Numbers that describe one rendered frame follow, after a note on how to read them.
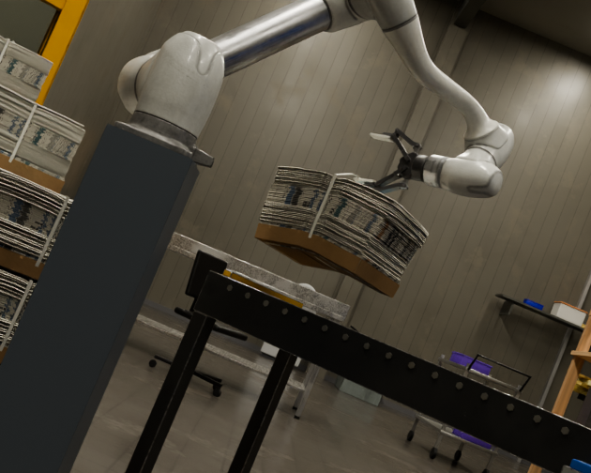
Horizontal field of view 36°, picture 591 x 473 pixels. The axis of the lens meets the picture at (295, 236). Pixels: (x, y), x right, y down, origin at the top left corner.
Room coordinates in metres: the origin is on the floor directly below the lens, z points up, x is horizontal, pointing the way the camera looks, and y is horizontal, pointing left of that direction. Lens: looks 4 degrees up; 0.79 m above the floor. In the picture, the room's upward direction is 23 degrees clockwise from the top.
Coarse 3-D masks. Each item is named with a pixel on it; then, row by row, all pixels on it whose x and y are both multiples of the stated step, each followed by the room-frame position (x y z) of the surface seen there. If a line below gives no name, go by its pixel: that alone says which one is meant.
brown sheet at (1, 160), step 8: (0, 160) 2.81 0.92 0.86; (16, 160) 2.84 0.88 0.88; (8, 168) 2.83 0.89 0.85; (16, 168) 2.84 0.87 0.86; (24, 168) 2.86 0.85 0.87; (32, 168) 2.87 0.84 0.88; (24, 176) 2.86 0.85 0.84; (32, 176) 2.88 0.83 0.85; (40, 176) 2.89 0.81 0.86; (48, 176) 2.90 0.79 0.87; (40, 184) 2.90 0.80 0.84; (48, 184) 2.91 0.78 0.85; (56, 184) 2.93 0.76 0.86; (56, 192) 2.93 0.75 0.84
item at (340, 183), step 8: (328, 176) 2.58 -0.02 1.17; (328, 184) 2.58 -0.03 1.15; (336, 184) 2.56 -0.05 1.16; (344, 184) 2.55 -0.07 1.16; (320, 192) 2.58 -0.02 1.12; (336, 192) 2.56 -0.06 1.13; (320, 200) 2.57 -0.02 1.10; (328, 200) 2.56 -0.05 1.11; (336, 200) 2.55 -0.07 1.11; (312, 208) 2.58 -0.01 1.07; (328, 208) 2.55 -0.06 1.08; (312, 216) 2.57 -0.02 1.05; (320, 216) 2.56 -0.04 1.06; (320, 224) 2.55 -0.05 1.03; (320, 232) 2.54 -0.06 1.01; (304, 248) 2.56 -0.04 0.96; (312, 256) 2.64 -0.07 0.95; (328, 264) 2.66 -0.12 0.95
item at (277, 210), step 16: (288, 176) 2.65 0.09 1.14; (304, 176) 2.62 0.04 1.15; (320, 176) 2.59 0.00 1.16; (272, 192) 2.66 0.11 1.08; (288, 192) 2.63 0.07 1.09; (304, 192) 2.60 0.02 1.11; (272, 208) 2.64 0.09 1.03; (288, 208) 2.61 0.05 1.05; (304, 208) 2.58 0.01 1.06; (272, 224) 2.63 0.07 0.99; (288, 224) 2.60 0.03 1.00; (304, 224) 2.57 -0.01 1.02; (272, 240) 2.61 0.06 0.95; (288, 256) 2.77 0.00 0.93; (304, 256) 2.68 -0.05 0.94
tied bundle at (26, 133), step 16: (0, 96) 2.77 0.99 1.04; (16, 96) 2.80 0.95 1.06; (0, 112) 2.78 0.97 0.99; (16, 112) 2.81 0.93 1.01; (32, 112) 2.83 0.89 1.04; (48, 112) 2.86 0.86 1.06; (0, 128) 2.79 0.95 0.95; (16, 128) 2.82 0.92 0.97; (32, 128) 2.85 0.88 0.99; (48, 128) 2.87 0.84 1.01; (64, 128) 2.90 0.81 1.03; (80, 128) 2.93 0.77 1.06; (0, 144) 2.81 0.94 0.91; (16, 144) 2.83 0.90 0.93; (32, 144) 2.86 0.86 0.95; (48, 144) 2.89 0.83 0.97; (64, 144) 2.91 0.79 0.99; (80, 144) 2.94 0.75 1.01; (32, 160) 2.87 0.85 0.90; (48, 160) 2.90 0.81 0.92; (64, 160) 2.93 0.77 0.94
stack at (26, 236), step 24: (0, 168) 2.28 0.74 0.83; (0, 192) 2.27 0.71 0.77; (24, 192) 2.30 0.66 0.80; (48, 192) 2.33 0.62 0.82; (0, 216) 2.28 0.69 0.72; (24, 216) 2.32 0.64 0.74; (48, 216) 2.35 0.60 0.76; (0, 240) 2.29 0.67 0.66; (24, 240) 2.32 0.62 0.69; (48, 240) 2.35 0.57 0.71; (0, 288) 2.32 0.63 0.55; (24, 288) 2.35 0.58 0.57; (0, 312) 2.34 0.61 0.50; (0, 336) 2.35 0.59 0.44
